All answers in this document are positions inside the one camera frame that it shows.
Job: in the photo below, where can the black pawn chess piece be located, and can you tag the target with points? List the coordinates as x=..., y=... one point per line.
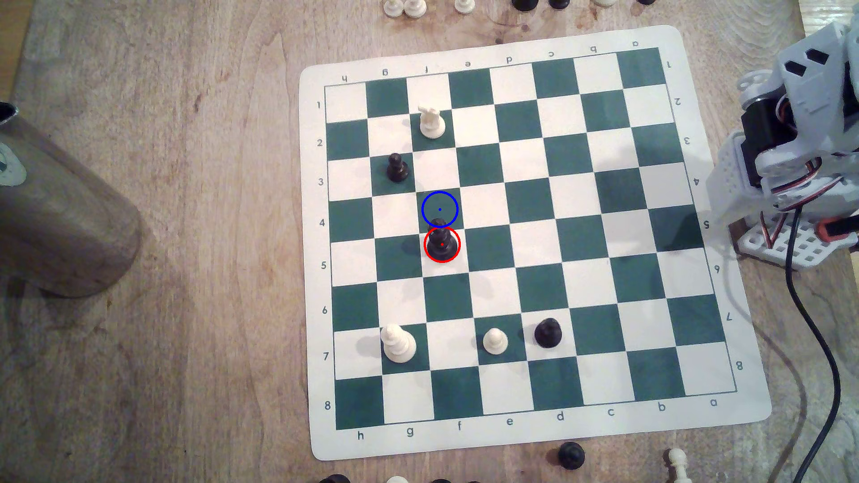
x=571, y=455
x=548, y=333
x=397, y=169
x=441, y=245

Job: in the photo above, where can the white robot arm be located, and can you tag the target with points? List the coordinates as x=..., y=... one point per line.
x=733, y=174

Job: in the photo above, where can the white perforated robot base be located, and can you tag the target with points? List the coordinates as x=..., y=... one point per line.
x=809, y=253

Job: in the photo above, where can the green white chess mat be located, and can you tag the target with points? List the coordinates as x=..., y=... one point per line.
x=537, y=282

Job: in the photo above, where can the white pawn chess piece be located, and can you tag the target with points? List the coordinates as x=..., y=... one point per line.
x=464, y=6
x=415, y=7
x=495, y=341
x=393, y=7
x=679, y=465

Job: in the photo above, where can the white knight chess piece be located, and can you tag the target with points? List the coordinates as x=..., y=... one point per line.
x=431, y=123

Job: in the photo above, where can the orange black table clamp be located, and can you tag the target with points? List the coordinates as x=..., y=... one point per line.
x=833, y=229

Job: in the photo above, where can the metal stand pole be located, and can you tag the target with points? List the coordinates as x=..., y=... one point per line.
x=60, y=214

